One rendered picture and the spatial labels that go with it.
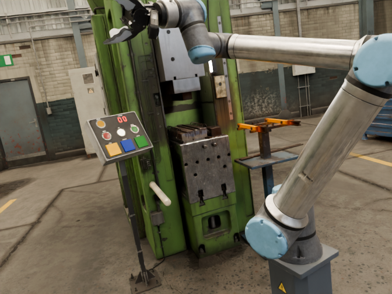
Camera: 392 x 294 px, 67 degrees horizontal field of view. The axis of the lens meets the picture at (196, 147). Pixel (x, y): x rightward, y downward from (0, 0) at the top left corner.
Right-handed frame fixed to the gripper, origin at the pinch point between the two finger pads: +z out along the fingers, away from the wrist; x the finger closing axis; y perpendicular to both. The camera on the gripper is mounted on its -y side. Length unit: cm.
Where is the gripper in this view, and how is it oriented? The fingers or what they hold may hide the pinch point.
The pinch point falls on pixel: (104, 21)
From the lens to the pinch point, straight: 96.7
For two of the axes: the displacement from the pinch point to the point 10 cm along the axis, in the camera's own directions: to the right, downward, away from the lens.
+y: -5.8, -6.9, 4.4
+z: -7.8, 3.0, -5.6
